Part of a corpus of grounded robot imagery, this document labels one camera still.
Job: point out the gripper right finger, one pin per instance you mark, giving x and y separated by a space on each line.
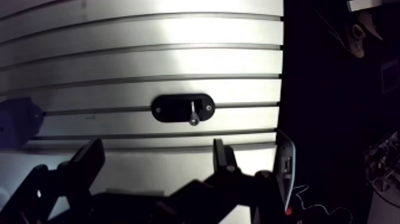
225 184

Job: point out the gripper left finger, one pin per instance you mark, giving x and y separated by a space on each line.
82 169

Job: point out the steel bolt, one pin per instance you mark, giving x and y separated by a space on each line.
193 115

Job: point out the black oval holder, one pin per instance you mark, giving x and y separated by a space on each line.
182 108

